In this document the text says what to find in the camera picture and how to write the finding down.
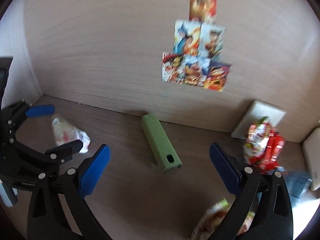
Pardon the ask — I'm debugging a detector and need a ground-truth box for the blue plastic bag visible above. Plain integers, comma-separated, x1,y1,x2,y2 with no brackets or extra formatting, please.
283,171,312,199

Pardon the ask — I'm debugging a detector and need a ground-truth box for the green red white wrapper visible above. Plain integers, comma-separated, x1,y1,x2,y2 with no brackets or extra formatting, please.
191,197,256,240

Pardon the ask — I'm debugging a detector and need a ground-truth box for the lower white wall socket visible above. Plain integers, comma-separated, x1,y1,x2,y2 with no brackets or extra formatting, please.
231,100,286,139

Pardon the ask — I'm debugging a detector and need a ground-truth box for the white paper ball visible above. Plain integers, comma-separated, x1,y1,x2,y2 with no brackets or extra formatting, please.
52,114,91,154

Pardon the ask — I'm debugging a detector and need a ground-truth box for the red white snack bag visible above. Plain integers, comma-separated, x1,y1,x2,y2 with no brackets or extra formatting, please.
243,117,285,174

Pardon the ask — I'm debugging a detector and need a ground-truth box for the green cylindrical case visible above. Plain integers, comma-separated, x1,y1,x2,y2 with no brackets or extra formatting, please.
141,114,182,174

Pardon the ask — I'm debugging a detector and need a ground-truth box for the white toaster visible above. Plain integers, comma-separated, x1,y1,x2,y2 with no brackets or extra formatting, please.
303,128,320,191

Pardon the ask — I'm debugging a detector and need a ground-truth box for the colourful sticker cluster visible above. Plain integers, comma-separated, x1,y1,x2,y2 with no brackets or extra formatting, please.
162,0,231,92

